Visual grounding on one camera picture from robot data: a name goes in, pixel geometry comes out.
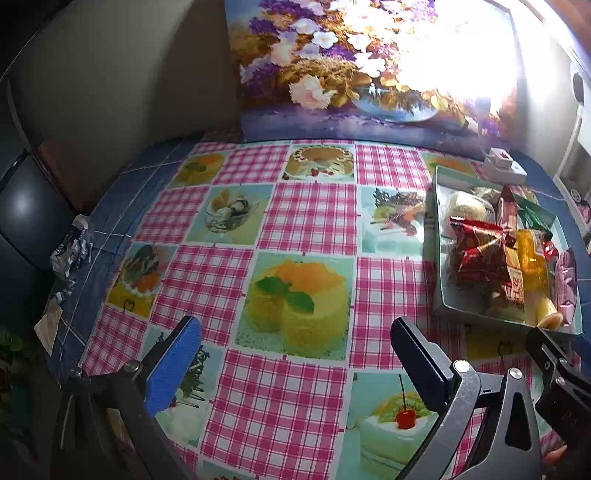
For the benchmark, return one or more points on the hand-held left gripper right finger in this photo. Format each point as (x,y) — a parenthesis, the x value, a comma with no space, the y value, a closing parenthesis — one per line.
(420,364)

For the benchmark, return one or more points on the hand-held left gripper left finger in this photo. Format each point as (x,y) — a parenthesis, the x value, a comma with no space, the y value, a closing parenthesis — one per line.
(178,364)

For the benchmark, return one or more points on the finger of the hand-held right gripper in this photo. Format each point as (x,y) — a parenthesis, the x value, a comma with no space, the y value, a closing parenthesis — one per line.
(568,397)
(584,350)

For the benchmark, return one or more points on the pink snack packet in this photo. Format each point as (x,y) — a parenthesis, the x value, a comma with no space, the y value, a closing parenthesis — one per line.
(567,286)

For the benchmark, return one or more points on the white tray with teal rim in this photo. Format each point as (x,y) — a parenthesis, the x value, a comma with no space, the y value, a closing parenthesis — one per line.
(443,286)

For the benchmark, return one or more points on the orange and white bread packet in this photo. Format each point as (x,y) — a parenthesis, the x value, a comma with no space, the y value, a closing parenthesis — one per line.
(515,281)

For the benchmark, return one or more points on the yellow snack packet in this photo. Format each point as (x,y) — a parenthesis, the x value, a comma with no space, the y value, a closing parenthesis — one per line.
(531,258)

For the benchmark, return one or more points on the dark green snack packet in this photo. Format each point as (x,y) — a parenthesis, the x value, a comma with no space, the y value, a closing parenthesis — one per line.
(535,214)

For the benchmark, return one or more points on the clear-wrapped white bun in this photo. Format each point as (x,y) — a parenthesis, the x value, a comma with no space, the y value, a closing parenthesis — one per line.
(468,207)

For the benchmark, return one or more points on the person's right hand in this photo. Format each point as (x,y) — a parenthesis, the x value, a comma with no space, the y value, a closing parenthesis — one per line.
(556,456)

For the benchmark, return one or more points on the pink checked printed tablecloth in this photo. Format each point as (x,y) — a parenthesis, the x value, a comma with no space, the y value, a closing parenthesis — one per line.
(277,415)

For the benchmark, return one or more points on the paper scrap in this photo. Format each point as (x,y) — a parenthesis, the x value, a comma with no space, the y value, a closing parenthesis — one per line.
(48,327)

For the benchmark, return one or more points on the crumpled foil wrapper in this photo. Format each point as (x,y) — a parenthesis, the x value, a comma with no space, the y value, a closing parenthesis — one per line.
(71,247)

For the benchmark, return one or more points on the green plant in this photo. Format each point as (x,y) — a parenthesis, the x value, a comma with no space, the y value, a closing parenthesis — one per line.
(14,369)

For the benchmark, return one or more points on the white power strip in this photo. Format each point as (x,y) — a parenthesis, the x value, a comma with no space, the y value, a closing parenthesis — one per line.
(505,166)

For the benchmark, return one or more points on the dark chair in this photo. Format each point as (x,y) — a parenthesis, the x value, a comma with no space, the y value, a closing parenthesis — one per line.
(27,217)

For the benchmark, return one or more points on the round dark device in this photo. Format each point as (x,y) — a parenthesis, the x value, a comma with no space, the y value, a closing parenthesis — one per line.
(577,87)

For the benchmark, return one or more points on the flower painting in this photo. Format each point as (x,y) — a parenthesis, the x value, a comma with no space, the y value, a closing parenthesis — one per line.
(323,69)

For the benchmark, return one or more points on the white furniture frame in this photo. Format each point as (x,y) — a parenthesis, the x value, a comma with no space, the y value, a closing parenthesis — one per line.
(577,152)

